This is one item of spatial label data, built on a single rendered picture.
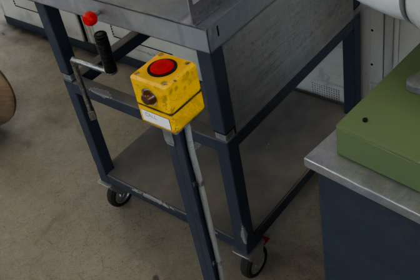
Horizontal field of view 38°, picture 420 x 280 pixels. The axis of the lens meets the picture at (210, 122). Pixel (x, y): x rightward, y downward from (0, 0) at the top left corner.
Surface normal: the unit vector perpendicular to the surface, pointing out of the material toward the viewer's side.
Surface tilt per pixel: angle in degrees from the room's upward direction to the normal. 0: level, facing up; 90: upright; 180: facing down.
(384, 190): 0
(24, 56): 0
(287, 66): 90
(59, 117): 0
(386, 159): 90
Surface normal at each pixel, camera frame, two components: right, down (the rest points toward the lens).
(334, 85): -0.61, 0.57
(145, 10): -0.16, -0.76
